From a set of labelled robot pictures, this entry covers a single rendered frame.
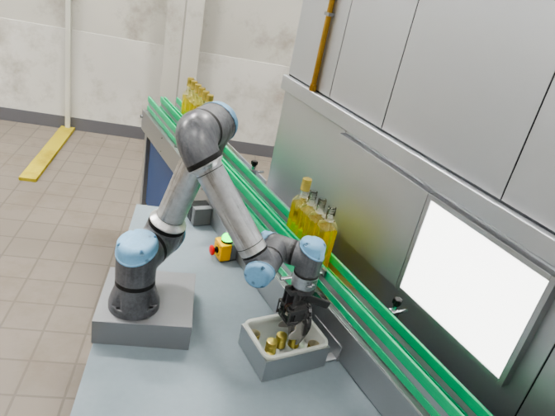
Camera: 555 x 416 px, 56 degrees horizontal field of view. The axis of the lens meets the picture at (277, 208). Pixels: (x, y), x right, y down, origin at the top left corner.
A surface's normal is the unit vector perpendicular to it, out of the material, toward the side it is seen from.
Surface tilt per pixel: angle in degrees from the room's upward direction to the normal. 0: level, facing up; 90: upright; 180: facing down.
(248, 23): 90
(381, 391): 90
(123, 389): 0
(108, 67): 90
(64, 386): 0
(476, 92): 90
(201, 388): 0
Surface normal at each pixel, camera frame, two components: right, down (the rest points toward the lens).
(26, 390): 0.18, -0.88
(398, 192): -0.87, 0.07
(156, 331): 0.09, 0.47
